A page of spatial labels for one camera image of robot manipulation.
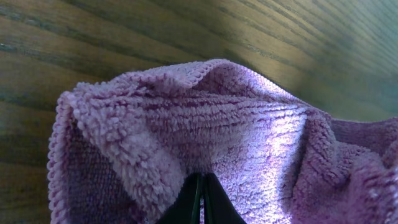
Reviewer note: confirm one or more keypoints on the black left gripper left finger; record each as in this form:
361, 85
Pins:
186, 209

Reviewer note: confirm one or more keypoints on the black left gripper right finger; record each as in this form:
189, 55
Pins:
218, 208

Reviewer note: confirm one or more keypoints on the purple cloth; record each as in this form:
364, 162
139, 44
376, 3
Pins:
121, 151

